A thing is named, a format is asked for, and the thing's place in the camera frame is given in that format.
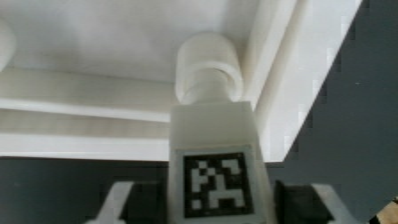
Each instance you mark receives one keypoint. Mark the white U-shaped fence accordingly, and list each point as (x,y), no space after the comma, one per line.
(57,135)

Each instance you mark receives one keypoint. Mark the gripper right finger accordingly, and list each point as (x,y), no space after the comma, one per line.
(338,209)

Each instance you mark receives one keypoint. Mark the white square tabletop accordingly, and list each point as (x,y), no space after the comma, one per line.
(87,51)

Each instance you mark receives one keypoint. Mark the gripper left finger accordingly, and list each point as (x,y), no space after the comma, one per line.
(110,211)

